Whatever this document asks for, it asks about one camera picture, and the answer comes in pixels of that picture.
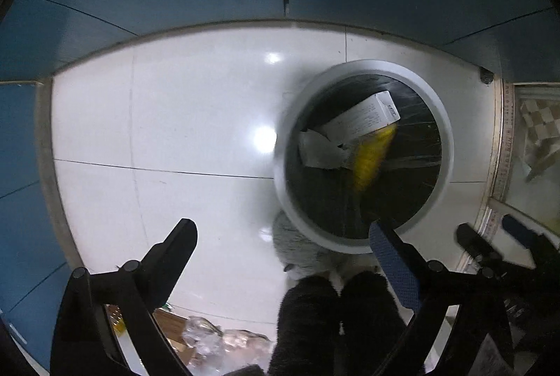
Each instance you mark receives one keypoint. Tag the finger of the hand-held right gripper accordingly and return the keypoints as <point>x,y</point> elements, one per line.
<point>518,229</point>
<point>476,247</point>

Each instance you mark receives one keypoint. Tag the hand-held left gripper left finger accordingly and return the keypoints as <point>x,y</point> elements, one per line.
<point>176,251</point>

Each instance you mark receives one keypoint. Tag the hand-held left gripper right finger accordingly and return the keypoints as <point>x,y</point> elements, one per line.
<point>393,266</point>

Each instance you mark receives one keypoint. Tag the white round trash bin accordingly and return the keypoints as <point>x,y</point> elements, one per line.
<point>306,205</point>

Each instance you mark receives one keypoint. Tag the yellow snack packet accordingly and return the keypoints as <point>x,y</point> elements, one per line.
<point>371,159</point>

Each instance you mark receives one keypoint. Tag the black fuzzy slipper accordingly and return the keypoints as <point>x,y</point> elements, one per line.
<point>372,314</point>
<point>306,328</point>

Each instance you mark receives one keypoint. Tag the brown cardboard piece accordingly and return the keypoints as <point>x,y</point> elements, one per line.
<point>173,328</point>

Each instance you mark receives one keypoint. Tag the grey fluffy plush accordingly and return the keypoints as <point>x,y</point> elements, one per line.
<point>302,251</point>

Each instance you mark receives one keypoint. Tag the clear crumpled plastic wrap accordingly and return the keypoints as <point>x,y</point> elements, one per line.
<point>214,341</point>

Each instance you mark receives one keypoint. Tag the crumpled white paper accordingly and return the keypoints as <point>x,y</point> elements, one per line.
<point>317,150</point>

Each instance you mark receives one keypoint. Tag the white carton box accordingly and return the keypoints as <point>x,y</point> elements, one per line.
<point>365,115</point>

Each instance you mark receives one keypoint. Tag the small dark door stop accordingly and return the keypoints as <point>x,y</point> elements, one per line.
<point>485,75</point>

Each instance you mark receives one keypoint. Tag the glass door with metal frame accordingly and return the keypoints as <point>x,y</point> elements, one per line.
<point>503,148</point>

